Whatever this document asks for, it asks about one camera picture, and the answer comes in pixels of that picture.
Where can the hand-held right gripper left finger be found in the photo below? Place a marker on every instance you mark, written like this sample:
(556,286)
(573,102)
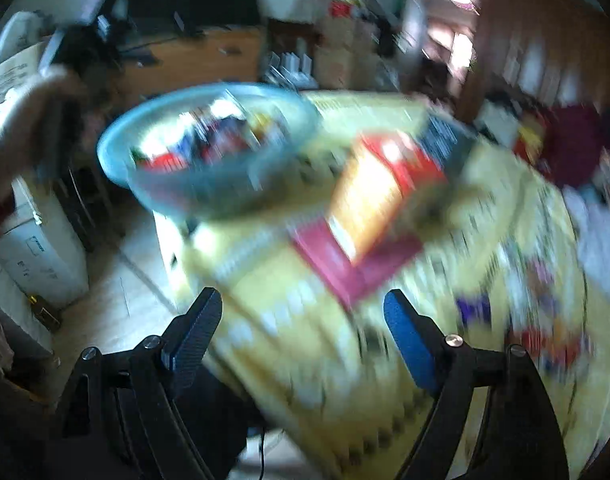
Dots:
(195,340)

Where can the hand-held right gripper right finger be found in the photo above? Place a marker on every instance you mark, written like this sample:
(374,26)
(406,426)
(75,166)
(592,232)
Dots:
(410,340)

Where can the clear plastic bowl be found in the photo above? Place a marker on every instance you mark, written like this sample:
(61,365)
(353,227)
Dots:
(225,195)

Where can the person's left hand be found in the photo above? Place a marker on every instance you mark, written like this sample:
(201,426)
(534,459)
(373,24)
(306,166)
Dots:
(35,110)

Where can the purple snack packet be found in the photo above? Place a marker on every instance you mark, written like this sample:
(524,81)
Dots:
(472,310)

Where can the person's leg in dark trousers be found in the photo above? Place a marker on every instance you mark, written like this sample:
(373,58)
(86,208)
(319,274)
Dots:
(225,420)

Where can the red book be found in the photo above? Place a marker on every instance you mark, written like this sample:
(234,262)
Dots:
(345,265)

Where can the yellow printed blanket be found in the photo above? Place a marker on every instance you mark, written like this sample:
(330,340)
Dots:
(295,320)

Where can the wooden desk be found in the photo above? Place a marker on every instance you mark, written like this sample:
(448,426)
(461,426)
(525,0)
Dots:
(195,60)

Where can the black monitor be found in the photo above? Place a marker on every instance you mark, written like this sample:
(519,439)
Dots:
(195,2)

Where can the pile of snack packets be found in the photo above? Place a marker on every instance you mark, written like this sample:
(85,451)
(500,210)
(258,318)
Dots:
(535,330)

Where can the orange and red carton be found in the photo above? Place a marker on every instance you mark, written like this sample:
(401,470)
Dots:
(375,195)

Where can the white cardboard box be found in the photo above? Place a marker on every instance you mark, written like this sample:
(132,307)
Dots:
(40,255)

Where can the dark printed carton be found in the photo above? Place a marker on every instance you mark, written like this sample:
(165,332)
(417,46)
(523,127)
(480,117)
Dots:
(445,140)

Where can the white cloth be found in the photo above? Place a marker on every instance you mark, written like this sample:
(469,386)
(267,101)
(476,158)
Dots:
(600,245)

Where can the brown cardboard box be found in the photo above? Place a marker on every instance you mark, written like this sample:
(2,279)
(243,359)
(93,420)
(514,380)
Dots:
(337,55)

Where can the dark red cloth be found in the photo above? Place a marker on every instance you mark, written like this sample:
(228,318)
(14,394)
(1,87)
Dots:
(577,145)

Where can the wooden cabinet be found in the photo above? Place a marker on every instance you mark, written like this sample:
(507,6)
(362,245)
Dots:
(535,35)

